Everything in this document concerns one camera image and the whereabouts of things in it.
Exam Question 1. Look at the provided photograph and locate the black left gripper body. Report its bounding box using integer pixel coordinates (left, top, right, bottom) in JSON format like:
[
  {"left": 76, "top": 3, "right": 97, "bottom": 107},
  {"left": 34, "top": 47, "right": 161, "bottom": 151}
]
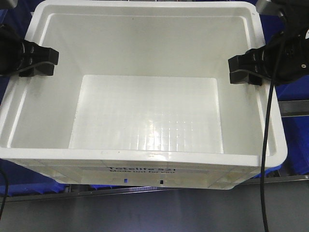
[{"left": 0, "top": 24, "right": 31, "bottom": 77}]

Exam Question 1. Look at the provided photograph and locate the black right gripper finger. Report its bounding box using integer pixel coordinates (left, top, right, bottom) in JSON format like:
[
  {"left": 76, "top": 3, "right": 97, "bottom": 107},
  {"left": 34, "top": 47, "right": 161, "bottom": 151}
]
[
  {"left": 229, "top": 70, "right": 262, "bottom": 86},
  {"left": 228, "top": 48, "right": 264, "bottom": 73}
]

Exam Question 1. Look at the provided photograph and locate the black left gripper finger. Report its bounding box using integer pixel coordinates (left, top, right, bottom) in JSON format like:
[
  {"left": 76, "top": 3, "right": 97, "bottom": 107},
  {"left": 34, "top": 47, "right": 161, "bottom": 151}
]
[
  {"left": 19, "top": 63, "right": 55, "bottom": 77},
  {"left": 28, "top": 42, "right": 59, "bottom": 69}
]

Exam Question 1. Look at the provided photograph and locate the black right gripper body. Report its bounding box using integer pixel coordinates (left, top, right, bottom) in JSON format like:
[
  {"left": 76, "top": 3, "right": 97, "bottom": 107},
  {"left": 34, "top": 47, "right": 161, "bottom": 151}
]
[{"left": 263, "top": 27, "right": 309, "bottom": 85}]

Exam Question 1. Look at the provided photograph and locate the white plastic tote bin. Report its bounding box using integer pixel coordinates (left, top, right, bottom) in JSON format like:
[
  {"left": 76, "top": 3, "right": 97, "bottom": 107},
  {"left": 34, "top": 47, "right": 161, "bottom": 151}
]
[{"left": 0, "top": 0, "right": 288, "bottom": 191}]

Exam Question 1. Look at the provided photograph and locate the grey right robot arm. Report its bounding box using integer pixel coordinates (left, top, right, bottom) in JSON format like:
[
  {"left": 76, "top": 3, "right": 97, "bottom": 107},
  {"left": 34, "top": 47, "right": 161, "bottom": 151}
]
[{"left": 228, "top": 0, "right": 309, "bottom": 86}]

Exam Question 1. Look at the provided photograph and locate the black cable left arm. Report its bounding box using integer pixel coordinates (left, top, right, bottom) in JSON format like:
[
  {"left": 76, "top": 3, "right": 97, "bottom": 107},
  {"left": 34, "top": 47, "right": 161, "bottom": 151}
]
[{"left": 0, "top": 168, "right": 9, "bottom": 224}]

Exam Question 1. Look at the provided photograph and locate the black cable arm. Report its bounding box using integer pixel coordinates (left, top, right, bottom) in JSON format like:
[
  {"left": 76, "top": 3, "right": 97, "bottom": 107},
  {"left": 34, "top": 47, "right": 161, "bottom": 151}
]
[
  {"left": 259, "top": 8, "right": 289, "bottom": 232},
  {"left": 0, "top": 168, "right": 9, "bottom": 224}
]

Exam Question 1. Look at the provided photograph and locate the metal shelf front rail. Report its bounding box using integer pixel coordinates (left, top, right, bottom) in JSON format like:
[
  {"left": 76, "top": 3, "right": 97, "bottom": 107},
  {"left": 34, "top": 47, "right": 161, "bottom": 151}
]
[{"left": 6, "top": 175, "right": 309, "bottom": 203}]

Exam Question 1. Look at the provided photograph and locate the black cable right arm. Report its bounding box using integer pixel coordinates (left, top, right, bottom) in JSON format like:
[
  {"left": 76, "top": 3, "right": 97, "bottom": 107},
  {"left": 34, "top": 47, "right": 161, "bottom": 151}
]
[{"left": 259, "top": 8, "right": 289, "bottom": 232}]

